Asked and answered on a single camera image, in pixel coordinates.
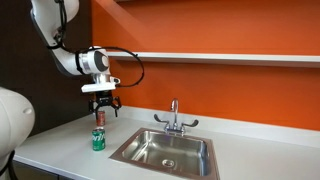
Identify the under-counter cabinet front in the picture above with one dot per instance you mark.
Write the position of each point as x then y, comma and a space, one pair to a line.
36, 171

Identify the dark wood cabinet panel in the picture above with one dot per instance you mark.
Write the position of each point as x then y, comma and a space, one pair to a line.
20, 66

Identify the stainless steel sink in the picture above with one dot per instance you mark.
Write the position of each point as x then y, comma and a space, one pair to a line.
166, 153

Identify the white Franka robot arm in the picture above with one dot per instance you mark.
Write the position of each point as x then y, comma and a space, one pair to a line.
66, 60

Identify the white wall shelf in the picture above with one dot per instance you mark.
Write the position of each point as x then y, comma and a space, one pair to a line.
216, 59

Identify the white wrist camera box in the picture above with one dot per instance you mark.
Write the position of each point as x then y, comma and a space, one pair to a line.
98, 87

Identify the green soda can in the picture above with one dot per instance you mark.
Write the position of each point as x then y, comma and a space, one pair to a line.
98, 140

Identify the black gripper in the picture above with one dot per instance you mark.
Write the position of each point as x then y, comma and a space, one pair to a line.
104, 99

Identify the red soda can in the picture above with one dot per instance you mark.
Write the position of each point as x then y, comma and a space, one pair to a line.
100, 119

